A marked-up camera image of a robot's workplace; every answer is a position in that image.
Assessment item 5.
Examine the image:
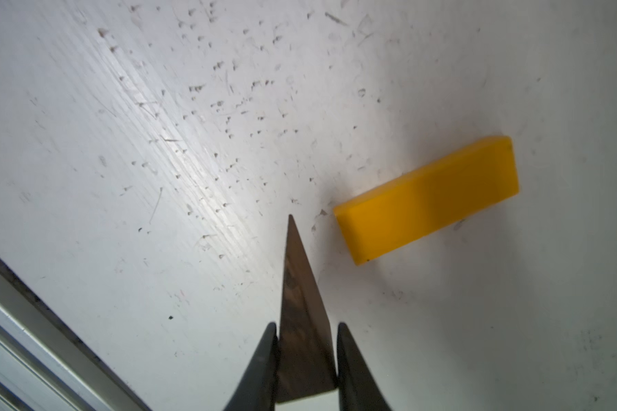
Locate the orange long block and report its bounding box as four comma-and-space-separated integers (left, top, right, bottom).
334, 136, 519, 265

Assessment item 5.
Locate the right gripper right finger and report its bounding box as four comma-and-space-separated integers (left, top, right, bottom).
337, 322, 391, 411

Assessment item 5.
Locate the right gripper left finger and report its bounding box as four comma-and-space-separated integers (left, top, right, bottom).
225, 322, 279, 411

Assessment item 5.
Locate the brown triangle block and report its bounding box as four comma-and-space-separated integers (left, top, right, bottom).
276, 216, 338, 403

